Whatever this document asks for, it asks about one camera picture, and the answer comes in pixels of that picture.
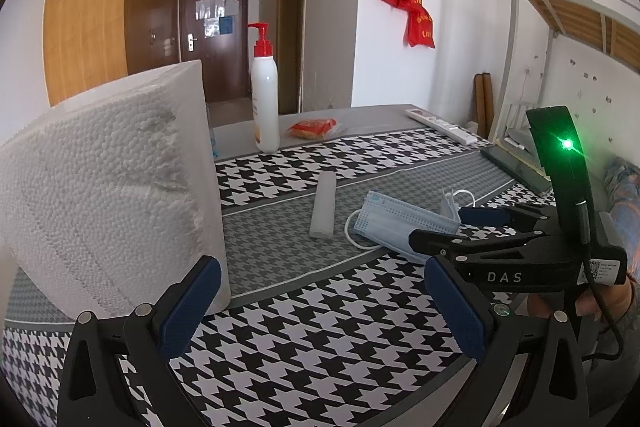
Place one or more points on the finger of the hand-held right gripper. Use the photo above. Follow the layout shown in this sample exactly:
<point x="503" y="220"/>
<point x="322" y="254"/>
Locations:
<point x="505" y="216"/>
<point x="450" y="243"/>

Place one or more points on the white pump bottle red cap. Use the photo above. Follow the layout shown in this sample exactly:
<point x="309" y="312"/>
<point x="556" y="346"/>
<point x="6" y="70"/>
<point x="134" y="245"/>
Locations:
<point x="265" y="107"/>

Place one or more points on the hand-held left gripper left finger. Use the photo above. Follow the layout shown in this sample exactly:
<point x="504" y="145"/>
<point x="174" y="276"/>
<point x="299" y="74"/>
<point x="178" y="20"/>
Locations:
<point x="187" y="307"/>

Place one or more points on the wooden wardrobe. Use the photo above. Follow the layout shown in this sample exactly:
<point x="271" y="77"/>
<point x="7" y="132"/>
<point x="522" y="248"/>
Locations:
<point x="95" y="7"/>

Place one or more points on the patterned blue cloth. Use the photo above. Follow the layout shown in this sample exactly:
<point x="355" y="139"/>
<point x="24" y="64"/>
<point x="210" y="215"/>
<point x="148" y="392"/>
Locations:
<point x="625" y="192"/>

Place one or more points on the white remote control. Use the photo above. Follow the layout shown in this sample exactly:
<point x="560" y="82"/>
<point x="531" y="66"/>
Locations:
<point x="440" y="124"/>

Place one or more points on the houndstooth tablecloth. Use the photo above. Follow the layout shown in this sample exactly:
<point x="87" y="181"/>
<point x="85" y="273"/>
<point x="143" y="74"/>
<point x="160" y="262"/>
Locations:
<point x="300" y="357"/>

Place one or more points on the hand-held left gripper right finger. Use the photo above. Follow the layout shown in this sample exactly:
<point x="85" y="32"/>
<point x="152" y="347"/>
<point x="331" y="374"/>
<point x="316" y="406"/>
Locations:
<point x="457" y="307"/>

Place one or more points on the red snack packet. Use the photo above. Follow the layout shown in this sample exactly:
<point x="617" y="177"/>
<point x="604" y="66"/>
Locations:
<point x="312" y="129"/>

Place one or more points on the blue face mask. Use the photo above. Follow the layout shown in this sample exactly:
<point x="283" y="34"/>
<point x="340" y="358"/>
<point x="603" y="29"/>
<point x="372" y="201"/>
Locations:
<point x="395" y="219"/>

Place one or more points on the white paper towel roll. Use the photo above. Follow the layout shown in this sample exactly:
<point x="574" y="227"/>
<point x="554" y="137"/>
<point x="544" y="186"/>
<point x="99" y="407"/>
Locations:
<point x="100" y="187"/>

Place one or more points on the wooden side door frame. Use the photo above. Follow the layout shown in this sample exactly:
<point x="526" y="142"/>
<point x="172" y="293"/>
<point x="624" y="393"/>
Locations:
<point x="302" y="32"/>

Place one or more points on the dark brown entrance door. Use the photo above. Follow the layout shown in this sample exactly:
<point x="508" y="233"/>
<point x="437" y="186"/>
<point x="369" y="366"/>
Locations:
<point x="220" y="67"/>

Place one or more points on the white metal bunk bed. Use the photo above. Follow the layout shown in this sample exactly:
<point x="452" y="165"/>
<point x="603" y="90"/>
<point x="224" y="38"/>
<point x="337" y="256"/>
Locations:
<point x="575" y="7"/>

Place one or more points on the person's right hand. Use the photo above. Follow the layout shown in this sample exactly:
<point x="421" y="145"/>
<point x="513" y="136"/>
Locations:
<point x="621" y="297"/>

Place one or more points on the pale grey soft strip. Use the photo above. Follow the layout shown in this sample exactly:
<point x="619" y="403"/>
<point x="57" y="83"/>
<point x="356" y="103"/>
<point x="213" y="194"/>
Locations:
<point x="323" y="207"/>

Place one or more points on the black phone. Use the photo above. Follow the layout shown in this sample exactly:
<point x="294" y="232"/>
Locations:
<point x="515" y="168"/>

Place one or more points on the white face mask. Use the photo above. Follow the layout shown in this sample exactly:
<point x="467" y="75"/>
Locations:
<point x="450" y="206"/>

